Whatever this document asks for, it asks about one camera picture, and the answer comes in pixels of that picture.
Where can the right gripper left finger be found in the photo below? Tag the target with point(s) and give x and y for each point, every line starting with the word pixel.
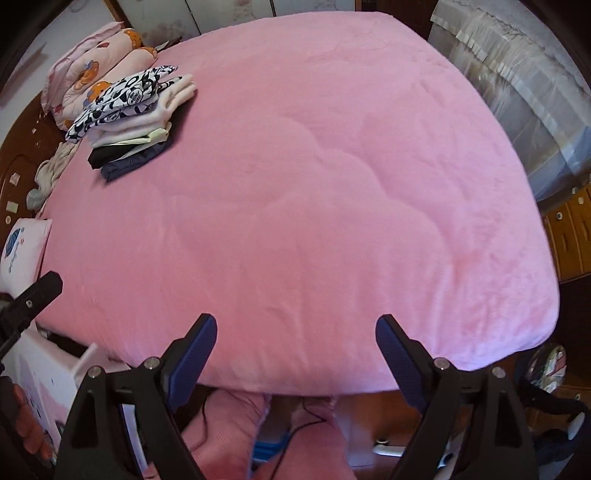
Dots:
pixel 96 443

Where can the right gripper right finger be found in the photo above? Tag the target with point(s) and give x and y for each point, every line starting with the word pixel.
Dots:
pixel 497 443

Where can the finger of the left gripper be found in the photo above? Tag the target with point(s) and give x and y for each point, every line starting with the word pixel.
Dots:
pixel 22 311

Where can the black white graffiti jacket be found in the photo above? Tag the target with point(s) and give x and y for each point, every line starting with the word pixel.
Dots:
pixel 131 96

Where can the left hand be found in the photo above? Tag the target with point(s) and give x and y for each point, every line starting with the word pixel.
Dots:
pixel 22 422

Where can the white pillow blue print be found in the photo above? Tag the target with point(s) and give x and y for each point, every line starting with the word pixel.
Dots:
pixel 22 254

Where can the white bedside table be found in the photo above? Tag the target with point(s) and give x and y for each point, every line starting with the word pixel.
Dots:
pixel 51 374

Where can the pink pajama legs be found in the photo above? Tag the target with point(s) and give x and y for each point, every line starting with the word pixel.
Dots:
pixel 224 439

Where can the crumpled beige cloth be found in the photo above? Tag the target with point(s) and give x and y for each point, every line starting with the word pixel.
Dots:
pixel 47 175

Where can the black folded garment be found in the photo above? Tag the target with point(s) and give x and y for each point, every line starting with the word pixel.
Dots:
pixel 100 156

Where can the navy folded garment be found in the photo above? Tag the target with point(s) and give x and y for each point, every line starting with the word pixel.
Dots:
pixel 119 168

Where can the brown wooden headboard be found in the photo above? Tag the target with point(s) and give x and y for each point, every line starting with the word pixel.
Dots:
pixel 33 138

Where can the white folded fleece garment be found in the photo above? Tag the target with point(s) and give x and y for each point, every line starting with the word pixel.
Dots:
pixel 136 126

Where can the yellow wooden drawer cabinet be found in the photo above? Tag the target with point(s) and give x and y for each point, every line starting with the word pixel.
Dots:
pixel 568 228

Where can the light green folded garment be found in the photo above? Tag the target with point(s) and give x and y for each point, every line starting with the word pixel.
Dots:
pixel 143 138

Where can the bear print folded quilt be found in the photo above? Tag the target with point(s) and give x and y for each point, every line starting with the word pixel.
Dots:
pixel 89 67

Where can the pink bed blanket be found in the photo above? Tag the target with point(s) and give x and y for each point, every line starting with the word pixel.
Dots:
pixel 334 167

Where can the floral wardrobe doors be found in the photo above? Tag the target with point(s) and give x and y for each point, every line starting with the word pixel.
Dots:
pixel 158 21

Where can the lace covered furniture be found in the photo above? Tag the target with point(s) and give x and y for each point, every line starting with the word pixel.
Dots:
pixel 530 83

